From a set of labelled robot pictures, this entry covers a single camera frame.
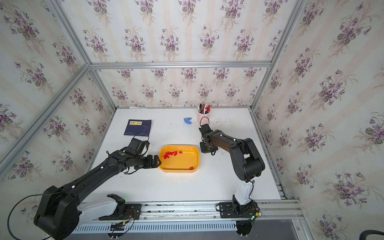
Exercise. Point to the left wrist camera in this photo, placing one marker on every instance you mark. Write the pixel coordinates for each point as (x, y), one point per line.
(137, 147)

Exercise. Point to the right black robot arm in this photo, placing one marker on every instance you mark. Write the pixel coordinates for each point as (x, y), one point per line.
(246, 160)

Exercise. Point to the aluminium front rail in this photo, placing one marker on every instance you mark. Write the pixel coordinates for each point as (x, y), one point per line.
(195, 216)

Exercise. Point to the pink pen cup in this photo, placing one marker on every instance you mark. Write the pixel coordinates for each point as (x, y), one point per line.
(204, 114)

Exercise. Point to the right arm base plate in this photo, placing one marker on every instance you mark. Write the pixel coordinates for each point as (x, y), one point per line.
(229, 210)

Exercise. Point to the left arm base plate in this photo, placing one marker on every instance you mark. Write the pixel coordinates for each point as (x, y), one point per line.
(126, 211)

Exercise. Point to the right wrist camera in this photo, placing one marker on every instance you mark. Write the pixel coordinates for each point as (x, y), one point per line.
(205, 130)

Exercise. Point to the blue plastic clip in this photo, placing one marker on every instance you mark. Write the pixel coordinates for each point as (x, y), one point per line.
(188, 121)

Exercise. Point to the red sleeves cluster in box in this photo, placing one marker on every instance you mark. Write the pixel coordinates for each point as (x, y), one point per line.
(167, 155)

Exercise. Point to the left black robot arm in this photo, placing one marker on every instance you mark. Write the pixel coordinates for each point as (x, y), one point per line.
(62, 209)

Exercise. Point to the yellow plastic storage box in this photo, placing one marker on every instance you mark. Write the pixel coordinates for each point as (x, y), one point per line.
(182, 162)

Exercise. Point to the dark blue notebook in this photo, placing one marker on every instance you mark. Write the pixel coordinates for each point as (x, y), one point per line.
(139, 128)

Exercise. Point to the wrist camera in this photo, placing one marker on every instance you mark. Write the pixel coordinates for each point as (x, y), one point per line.
(205, 130)
(137, 147)

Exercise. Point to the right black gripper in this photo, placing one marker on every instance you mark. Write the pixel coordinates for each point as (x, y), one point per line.
(203, 150)

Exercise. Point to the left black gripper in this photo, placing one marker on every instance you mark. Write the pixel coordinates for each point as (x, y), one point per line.
(150, 164)

